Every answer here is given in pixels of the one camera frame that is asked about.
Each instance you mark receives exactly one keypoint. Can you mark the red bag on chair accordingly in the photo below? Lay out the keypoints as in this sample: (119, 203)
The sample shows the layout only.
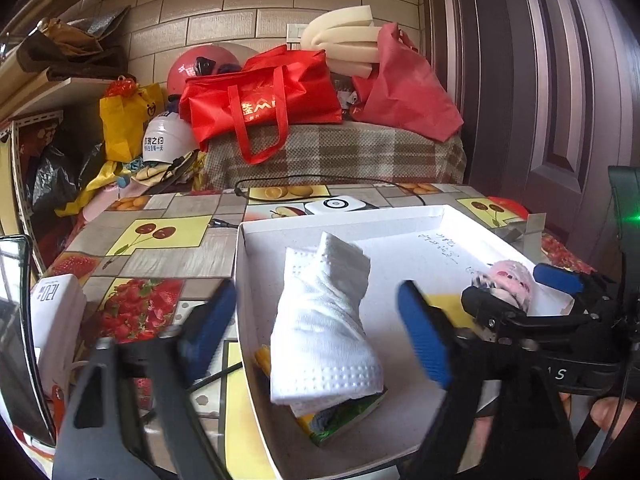
(511, 205)

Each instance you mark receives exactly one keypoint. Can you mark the fruit print tablecloth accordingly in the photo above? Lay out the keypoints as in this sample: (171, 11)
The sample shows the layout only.
(144, 263)

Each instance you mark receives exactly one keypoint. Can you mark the dark red fabric bag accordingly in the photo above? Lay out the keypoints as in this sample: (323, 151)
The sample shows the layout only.
(404, 92)

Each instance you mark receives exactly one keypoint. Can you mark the pink helmet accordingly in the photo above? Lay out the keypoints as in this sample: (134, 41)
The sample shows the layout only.
(199, 61)

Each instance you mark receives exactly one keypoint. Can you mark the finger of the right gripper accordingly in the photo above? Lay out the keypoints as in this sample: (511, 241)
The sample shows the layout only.
(565, 281)

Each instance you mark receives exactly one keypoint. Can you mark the white charger box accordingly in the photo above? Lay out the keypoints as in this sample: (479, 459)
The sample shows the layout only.
(57, 305)

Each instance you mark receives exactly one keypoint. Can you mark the pink plush ball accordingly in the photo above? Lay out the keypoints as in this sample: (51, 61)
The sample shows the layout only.
(509, 281)

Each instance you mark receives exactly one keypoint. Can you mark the white cardboard box tray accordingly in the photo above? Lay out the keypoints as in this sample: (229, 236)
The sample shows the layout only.
(436, 246)

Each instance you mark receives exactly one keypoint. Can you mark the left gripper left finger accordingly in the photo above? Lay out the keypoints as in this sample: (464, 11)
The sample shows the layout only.
(131, 414)

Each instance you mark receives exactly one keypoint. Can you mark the plaid covered furniture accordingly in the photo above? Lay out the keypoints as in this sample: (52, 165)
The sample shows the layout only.
(353, 152)

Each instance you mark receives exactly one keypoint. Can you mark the yellow bag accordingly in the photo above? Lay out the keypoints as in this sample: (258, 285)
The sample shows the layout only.
(126, 108)

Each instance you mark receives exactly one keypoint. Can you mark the black plastic bag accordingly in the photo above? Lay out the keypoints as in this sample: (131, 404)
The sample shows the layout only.
(60, 173)

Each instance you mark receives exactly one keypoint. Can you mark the red glossy tote bag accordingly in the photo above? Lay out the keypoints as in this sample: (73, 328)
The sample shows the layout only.
(279, 88)

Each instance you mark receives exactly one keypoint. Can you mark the person hand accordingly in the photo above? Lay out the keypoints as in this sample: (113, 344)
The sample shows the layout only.
(602, 413)

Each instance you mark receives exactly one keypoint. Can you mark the white helmet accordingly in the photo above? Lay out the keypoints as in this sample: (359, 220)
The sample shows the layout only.
(167, 138)

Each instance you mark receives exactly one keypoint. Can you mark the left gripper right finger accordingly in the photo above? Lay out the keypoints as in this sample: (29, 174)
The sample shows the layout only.
(530, 435)

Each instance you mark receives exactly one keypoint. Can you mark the wooden shelf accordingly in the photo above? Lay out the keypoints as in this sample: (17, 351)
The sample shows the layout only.
(26, 94)

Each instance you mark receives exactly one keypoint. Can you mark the cream foam tubes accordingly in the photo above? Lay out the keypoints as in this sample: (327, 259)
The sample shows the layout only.
(349, 39)

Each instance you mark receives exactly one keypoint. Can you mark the brown paper bag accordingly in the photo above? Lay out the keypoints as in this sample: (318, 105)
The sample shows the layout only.
(63, 51)

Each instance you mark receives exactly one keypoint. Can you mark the white towel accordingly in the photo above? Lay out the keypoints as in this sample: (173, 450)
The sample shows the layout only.
(321, 296)

